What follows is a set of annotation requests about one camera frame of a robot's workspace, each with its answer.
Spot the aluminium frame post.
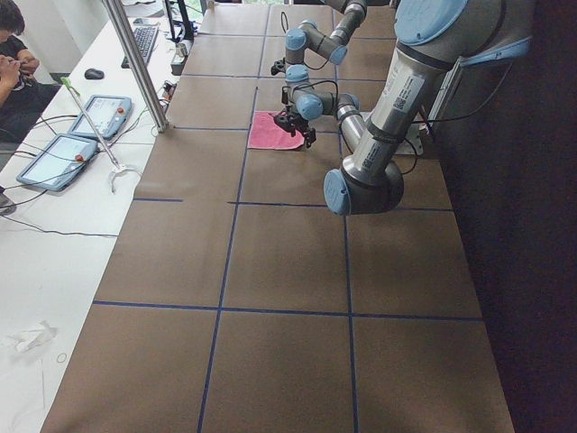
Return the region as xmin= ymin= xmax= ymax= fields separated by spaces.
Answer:
xmin=103 ymin=0 xmax=169 ymax=133

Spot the near teach pendant tablet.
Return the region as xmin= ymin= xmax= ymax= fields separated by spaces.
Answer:
xmin=16 ymin=134 xmax=97 ymax=192

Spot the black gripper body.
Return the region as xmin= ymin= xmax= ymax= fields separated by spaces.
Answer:
xmin=272 ymin=108 xmax=303 ymax=133

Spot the far teach pendant tablet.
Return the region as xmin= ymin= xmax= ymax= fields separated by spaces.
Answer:
xmin=68 ymin=95 xmax=133 ymax=140

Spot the pink and grey towel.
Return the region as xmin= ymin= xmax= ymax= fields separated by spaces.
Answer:
xmin=248 ymin=111 xmax=303 ymax=151

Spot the black keyboard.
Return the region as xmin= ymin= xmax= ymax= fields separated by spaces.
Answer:
xmin=133 ymin=25 xmax=159 ymax=65

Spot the black computer mouse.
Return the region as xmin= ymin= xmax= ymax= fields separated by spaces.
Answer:
xmin=84 ymin=69 xmax=105 ymax=80

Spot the seated person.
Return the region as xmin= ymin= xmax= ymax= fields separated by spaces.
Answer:
xmin=1 ymin=0 xmax=60 ymax=143

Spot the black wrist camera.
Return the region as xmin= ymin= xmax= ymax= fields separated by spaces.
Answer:
xmin=270 ymin=59 xmax=286 ymax=76

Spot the crumpled white tissue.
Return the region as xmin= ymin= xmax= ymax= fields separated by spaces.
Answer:
xmin=1 ymin=320 xmax=59 ymax=354

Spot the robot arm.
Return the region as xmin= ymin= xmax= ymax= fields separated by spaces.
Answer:
xmin=271 ymin=1 xmax=535 ymax=216
xmin=284 ymin=0 xmax=368 ymax=66

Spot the grabber reach tool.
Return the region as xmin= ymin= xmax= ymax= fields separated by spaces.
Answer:
xmin=60 ymin=78 xmax=142 ymax=194

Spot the teach pendant tablet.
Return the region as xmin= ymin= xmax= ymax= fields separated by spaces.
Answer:
xmin=16 ymin=134 xmax=97 ymax=192
xmin=68 ymin=95 xmax=133 ymax=140

